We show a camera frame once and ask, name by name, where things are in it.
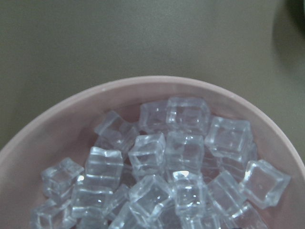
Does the clear ice cubes pile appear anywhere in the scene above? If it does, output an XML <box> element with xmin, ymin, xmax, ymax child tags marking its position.
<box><xmin>30</xmin><ymin>97</ymin><xmax>291</xmax><ymax>229</ymax></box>

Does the pink bowl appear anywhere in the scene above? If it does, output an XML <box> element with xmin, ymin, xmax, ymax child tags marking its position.
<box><xmin>0</xmin><ymin>76</ymin><xmax>305</xmax><ymax>229</ymax></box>

